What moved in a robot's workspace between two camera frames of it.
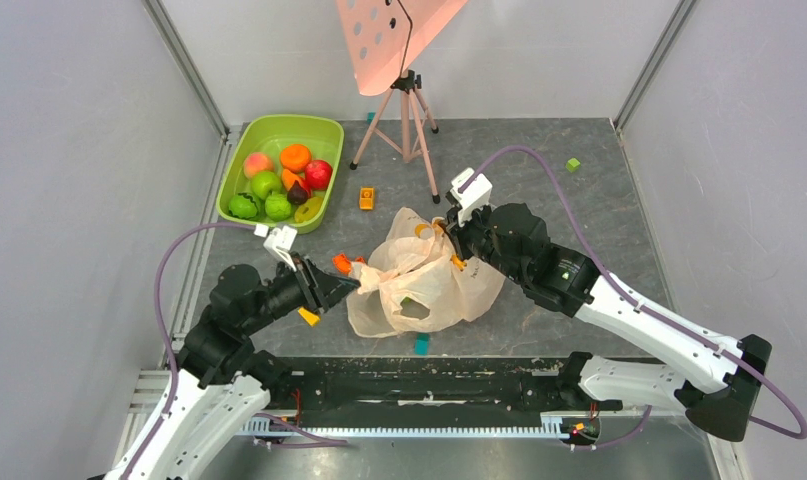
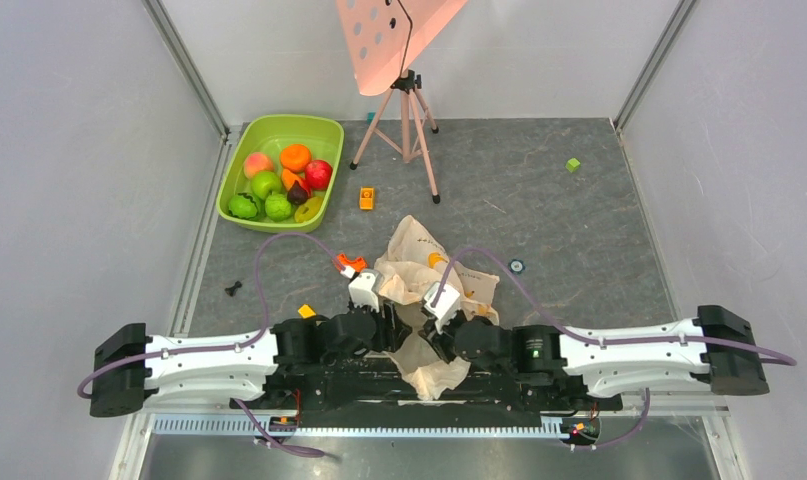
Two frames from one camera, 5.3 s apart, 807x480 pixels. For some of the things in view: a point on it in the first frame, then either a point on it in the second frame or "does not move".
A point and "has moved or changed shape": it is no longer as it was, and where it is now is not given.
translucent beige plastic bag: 412,282 has moved or changed shape
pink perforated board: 384,36 does not move
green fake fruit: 240,205 does not move
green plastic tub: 268,134 does not move
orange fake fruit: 294,157 does not move
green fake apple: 265,182 does not move
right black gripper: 465,234 → 431,328
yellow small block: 310,318 does not move
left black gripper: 311,277 → 392,330
